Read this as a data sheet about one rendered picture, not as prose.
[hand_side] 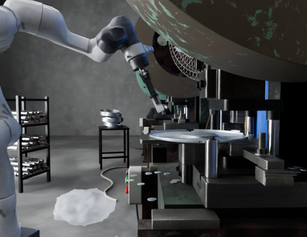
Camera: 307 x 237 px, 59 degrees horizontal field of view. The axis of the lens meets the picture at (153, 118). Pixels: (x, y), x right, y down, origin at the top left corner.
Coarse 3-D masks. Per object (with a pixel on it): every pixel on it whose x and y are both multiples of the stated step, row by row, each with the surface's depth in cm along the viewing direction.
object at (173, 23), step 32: (128, 0) 50; (160, 0) 36; (192, 0) 34; (224, 0) 34; (256, 0) 34; (288, 0) 34; (160, 32) 50; (192, 32) 39; (224, 32) 34; (256, 32) 34; (288, 32) 35; (224, 64) 47; (256, 64) 41; (288, 64) 36
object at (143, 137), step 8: (144, 136) 82; (184, 144) 78; (192, 144) 78; (200, 144) 78; (184, 152) 78; (192, 152) 78; (200, 152) 78; (184, 160) 78; (192, 160) 78; (200, 160) 78; (176, 168) 85; (184, 168) 78; (184, 176) 78
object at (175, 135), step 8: (152, 136) 77; (160, 136) 80; (168, 136) 80; (176, 136) 80; (184, 136) 78; (192, 136) 77; (200, 136) 76; (208, 136) 77; (216, 136) 78; (224, 136) 80; (232, 136) 80; (240, 136) 80; (248, 136) 77
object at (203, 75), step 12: (204, 72) 78; (216, 72) 77; (228, 72) 74; (204, 84) 77; (216, 84) 77; (228, 84) 74; (240, 84) 74; (252, 84) 74; (264, 84) 75; (204, 96) 78; (216, 96) 77; (228, 96) 74; (240, 96) 75; (252, 96) 75; (264, 96) 75
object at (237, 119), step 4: (232, 112) 82; (236, 112) 80; (240, 112) 80; (244, 112) 80; (232, 116) 82; (236, 116) 80; (240, 116) 80; (244, 116) 80; (232, 120) 82; (236, 120) 80; (240, 120) 80; (244, 120) 80
